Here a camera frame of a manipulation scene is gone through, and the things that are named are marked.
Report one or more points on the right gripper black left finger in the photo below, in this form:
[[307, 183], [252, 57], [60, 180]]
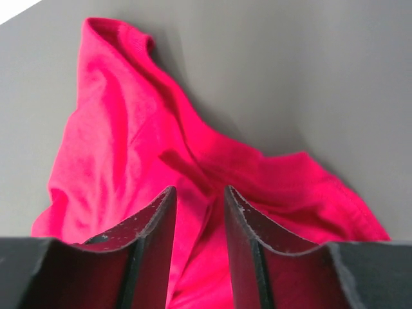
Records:
[[126, 266]]

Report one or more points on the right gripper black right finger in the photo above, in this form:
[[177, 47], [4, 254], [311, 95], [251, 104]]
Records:
[[272, 267]]

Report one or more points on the red polo t shirt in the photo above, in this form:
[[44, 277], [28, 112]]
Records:
[[134, 132]]

